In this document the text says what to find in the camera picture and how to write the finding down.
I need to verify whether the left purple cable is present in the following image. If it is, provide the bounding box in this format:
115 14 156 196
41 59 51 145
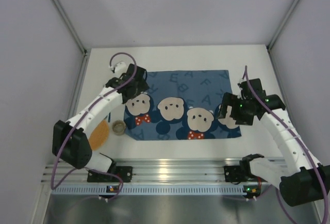
51 52 137 201

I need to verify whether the slotted cable duct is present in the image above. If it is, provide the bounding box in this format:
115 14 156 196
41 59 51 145
52 184 261 196

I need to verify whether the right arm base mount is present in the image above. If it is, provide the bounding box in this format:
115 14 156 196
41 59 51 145
223 165 250 185

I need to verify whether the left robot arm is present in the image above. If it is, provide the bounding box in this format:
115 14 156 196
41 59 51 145
52 63 149 172

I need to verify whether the round woven bamboo plate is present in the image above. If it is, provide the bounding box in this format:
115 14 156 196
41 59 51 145
88 120 109 151

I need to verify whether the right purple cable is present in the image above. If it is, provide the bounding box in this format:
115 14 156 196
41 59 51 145
243 65 329 224

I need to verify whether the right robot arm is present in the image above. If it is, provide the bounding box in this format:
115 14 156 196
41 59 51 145
216 78 329 206

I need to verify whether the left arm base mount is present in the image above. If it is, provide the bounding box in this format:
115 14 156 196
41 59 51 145
87 166 133 183

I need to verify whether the small woven cup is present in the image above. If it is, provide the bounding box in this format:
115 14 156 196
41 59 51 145
112 120 126 136

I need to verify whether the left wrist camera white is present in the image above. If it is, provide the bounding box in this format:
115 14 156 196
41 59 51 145
109 61 127 74

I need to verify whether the purple cable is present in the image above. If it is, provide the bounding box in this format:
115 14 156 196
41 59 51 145
243 65 329 224
51 52 137 201

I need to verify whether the blue cartoon placemat cloth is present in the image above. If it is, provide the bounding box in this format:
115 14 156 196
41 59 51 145
124 70 241 141

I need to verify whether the aluminium rail frame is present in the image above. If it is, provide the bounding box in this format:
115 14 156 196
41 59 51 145
41 157 287 184

